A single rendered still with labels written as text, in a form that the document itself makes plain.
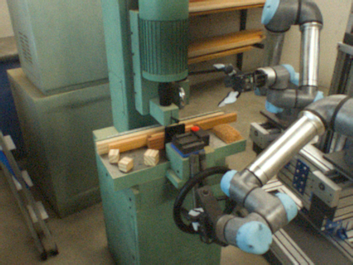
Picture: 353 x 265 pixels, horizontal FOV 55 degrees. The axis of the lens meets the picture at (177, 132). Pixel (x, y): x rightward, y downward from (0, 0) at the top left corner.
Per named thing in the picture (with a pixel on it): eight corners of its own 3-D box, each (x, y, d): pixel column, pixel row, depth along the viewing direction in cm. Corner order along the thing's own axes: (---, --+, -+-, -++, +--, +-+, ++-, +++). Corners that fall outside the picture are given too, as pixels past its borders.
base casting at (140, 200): (134, 212, 133) (133, 194, 129) (93, 146, 178) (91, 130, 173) (228, 180, 152) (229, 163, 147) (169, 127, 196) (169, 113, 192)
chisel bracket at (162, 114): (163, 130, 137) (163, 111, 133) (149, 117, 148) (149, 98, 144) (179, 126, 140) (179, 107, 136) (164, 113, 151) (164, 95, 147)
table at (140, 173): (122, 207, 116) (121, 194, 114) (96, 163, 140) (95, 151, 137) (260, 161, 142) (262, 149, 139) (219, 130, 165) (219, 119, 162)
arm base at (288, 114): (291, 107, 194) (294, 91, 189) (309, 118, 182) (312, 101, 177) (268, 111, 189) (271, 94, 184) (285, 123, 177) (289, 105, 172)
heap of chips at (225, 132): (227, 143, 142) (227, 135, 141) (208, 129, 153) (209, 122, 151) (244, 138, 146) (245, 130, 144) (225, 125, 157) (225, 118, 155)
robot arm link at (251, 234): (280, 243, 83) (255, 264, 80) (253, 234, 93) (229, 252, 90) (268, 215, 82) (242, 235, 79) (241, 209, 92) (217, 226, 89)
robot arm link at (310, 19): (322, 6, 152) (317, 113, 143) (296, 5, 153) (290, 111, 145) (329, -9, 140) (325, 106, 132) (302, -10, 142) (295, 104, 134)
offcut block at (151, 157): (148, 158, 133) (147, 148, 131) (159, 159, 131) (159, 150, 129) (144, 164, 129) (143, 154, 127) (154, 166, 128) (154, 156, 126)
